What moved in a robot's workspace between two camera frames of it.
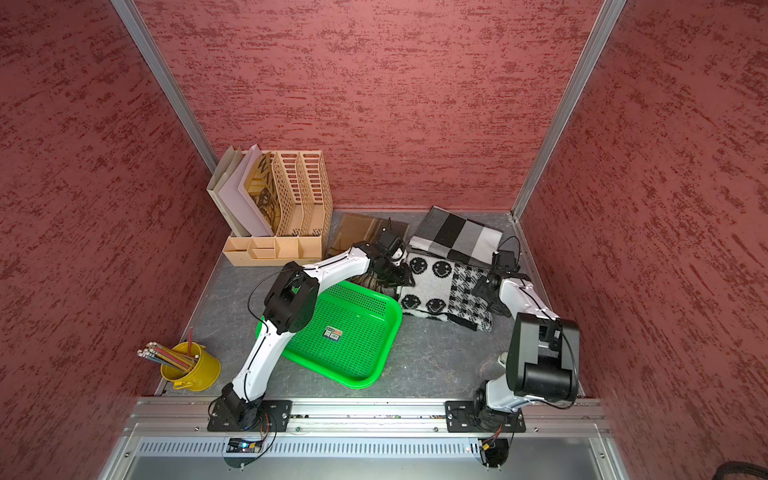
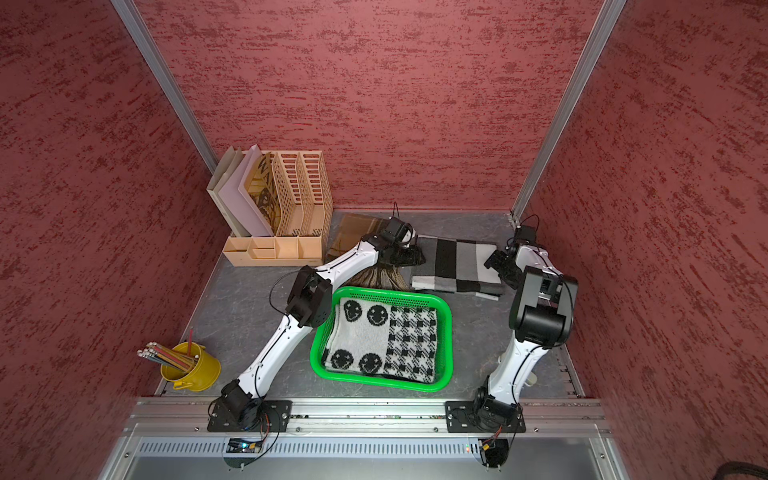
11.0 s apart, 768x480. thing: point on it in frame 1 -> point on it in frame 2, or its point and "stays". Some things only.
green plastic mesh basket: (353, 339) -> (444, 324)
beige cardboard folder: (229, 162) stays
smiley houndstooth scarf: (444, 290) -> (379, 339)
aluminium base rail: (171, 439) stays
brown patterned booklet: (262, 187) stays
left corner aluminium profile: (142, 37) stays
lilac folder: (245, 213) stays
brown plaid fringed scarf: (355, 229) stays
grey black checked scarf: (453, 236) -> (456, 266)
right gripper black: (481, 290) -> (495, 260)
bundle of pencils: (170, 357) stays
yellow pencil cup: (203, 375) stays
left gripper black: (401, 280) -> (414, 257)
